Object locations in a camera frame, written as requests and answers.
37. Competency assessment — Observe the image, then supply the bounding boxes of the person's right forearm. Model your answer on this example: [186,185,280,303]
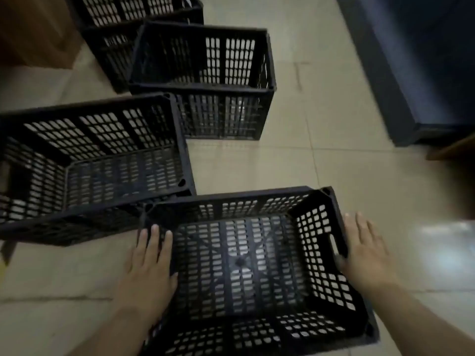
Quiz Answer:
[365,281,475,356]

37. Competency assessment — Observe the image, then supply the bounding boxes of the person's left hand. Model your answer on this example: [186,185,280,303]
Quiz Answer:
[113,224,179,323]

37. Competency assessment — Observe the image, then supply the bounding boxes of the person's right hand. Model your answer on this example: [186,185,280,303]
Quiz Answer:
[333,212,401,295]

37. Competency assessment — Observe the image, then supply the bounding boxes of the brown wooden desk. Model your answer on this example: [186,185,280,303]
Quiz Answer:
[0,0,83,70]

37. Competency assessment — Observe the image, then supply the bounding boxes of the dark blue sofa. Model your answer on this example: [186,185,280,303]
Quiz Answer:
[335,0,475,147]

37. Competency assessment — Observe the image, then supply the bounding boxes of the black plastic crate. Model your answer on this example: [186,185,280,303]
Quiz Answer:
[0,91,197,247]
[66,0,205,94]
[128,20,277,141]
[139,185,380,356]

